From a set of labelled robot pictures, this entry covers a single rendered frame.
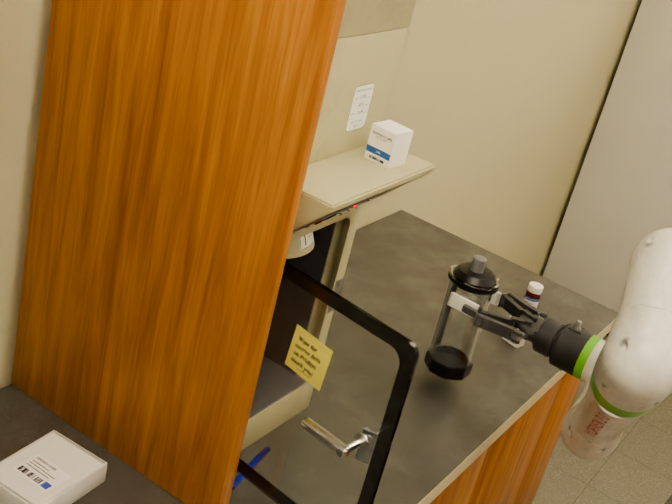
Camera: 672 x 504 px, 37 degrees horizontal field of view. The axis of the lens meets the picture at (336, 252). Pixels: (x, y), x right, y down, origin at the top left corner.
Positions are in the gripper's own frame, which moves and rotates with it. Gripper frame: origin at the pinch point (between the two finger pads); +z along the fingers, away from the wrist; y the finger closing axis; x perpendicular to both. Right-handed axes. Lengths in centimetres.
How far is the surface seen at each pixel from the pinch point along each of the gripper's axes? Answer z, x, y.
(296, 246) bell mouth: 16, -18, 48
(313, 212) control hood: 5, -33, 64
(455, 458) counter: -15.5, 21.1, 22.6
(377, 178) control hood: 4, -35, 48
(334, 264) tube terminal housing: 15.8, -9.5, 32.6
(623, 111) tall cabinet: 47, 13, -247
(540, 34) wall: 57, -25, -148
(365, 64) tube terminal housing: 14, -50, 44
